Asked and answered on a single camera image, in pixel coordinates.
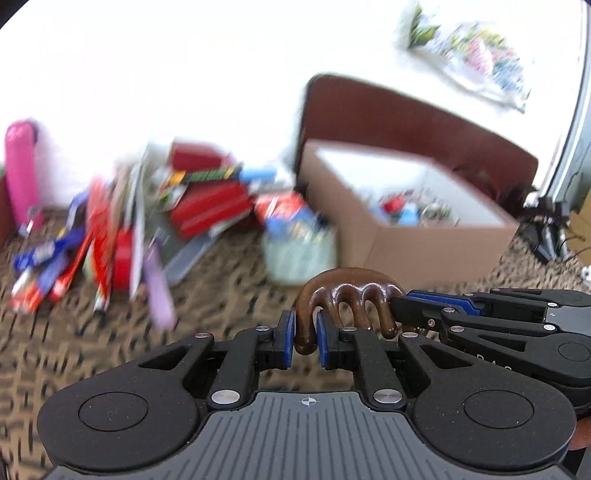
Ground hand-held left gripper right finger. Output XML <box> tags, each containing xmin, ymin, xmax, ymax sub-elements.
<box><xmin>316</xmin><ymin>311</ymin><xmax>462</xmax><ymax>411</ymax></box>

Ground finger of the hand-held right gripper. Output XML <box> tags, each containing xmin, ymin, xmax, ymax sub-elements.
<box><xmin>407</xmin><ymin>288</ymin><xmax>561</xmax><ymax>319</ymax></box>
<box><xmin>392</xmin><ymin>296</ymin><xmax>561</xmax><ymax>358</ymax></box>

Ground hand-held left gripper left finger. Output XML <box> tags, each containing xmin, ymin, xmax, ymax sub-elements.
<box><xmin>139</xmin><ymin>310</ymin><xmax>297</xmax><ymax>411</ymax></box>

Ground brown cardboard box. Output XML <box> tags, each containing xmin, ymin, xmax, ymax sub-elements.
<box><xmin>295</xmin><ymin>140</ymin><xmax>522</xmax><ymax>287</ymax></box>

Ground brown wooden comb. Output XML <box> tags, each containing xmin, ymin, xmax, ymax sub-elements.
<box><xmin>294</xmin><ymin>268</ymin><xmax>407</xmax><ymax>356</ymax></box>

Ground green patterned tape roll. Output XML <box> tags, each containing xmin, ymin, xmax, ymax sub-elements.
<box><xmin>263</xmin><ymin>226</ymin><xmax>340</xmax><ymax>287</ymax></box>

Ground black power adapters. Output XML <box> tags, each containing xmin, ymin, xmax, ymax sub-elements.
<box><xmin>521</xmin><ymin>185</ymin><xmax>570</xmax><ymax>265</ymax></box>

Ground red blue card box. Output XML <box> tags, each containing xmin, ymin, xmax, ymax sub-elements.
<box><xmin>254</xmin><ymin>193</ymin><xmax>324</xmax><ymax>241</ymax></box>

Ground clear plastic case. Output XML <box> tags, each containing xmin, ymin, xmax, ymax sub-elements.
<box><xmin>157</xmin><ymin>222</ymin><xmax>219</xmax><ymax>286</ymax></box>

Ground lilac flat stick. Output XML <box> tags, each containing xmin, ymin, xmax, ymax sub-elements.
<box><xmin>142</xmin><ymin>251</ymin><xmax>179</xmax><ymax>331</ymax></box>

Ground large red box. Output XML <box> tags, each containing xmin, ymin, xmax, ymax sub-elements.
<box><xmin>168</xmin><ymin>185</ymin><xmax>253</xmax><ymax>241</ymax></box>

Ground tan cardboard carton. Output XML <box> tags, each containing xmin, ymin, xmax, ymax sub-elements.
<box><xmin>568</xmin><ymin>189</ymin><xmax>591</xmax><ymax>269</ymax></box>

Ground red round tin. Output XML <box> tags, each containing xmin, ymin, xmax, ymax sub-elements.
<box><xmin>112</xmin><ymin>228</ymin><xmax>136</xmax><ymax>292</ymax></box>

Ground dark brown wooden board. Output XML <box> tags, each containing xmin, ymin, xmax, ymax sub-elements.
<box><xmin>298</xmin><ymin>74</ymin><xmax>540</xmax><ymax>195</ymax></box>

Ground small red box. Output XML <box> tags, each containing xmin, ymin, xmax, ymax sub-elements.
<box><xmin>170</xmin><ymin>142</ymin><xmax>228</xmax><ymax>172</ymax></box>

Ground red flat packet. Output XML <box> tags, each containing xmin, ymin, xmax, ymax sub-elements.
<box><xmin>87</xmin><ymin>175</ymin><xmax>117</xmax><ymax>308</ymax></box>

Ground floral plastic bag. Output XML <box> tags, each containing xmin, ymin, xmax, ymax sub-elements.
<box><xmin>397</xmin><ymin>2</ymin><xmax>532</xmax><ymax>114</ymax></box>

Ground blue packet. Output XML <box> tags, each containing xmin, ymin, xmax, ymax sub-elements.
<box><xmin>13</xmin><ymin>228</ymin><xmax>89</xmax><ymax>280</ymax></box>

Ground pink cylindrical bottle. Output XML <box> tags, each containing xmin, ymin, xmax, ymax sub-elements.
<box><xmin>4</xmin><ymin>119</ymin><xmax>44</xmax><ymax>236</ymax></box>

